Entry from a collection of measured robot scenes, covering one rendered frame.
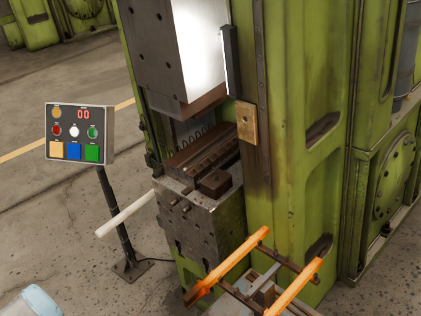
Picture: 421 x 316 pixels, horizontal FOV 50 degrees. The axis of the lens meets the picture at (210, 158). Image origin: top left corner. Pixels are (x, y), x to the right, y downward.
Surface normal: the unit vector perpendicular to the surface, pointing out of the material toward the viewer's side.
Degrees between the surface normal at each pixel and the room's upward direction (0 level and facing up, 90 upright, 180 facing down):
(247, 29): 90
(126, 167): 0
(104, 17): 90
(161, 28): 90
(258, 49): 90
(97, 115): 60
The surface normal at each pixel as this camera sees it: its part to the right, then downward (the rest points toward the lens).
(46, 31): 0.51, 0.47
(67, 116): -0.32, 0.12
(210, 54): 0.73, 0.33
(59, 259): -0.12, -0.79
